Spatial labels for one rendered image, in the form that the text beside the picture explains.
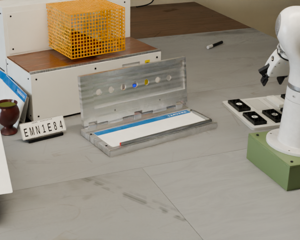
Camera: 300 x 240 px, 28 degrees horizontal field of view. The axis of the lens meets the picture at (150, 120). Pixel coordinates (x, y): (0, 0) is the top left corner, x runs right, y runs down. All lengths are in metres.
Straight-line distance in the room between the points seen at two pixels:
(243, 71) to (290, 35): 1.07
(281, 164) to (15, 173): 0.79
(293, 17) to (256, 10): 2.75
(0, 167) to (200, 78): 1.22
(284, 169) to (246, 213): 0.20
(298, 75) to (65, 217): 0.77
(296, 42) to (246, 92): 0.83
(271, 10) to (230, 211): 3.02
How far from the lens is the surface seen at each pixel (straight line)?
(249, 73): 2.75
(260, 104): 2.38
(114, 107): 2.09
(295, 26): 1.72
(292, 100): 1.80
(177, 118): 2.17
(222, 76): 2.69
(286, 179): 1.78
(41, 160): 1.93
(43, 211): 1.66
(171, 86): 2.22
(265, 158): 1.85
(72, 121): 2.20
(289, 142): 1.84
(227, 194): 1.74
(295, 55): 1.74
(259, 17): 4.50
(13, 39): 2.31
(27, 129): 2.05
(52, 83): 2.16
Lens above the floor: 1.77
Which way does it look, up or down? 23 degrees down
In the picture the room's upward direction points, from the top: 1 degrees clockwise
